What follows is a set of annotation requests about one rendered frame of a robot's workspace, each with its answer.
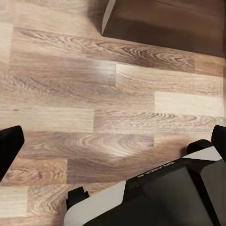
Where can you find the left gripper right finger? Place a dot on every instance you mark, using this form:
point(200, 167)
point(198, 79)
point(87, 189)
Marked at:
point(218, 140)

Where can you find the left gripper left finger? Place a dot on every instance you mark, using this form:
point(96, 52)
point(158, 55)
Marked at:
point(11, 141)

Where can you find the bed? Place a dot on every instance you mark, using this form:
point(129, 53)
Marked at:
point(197, 26)

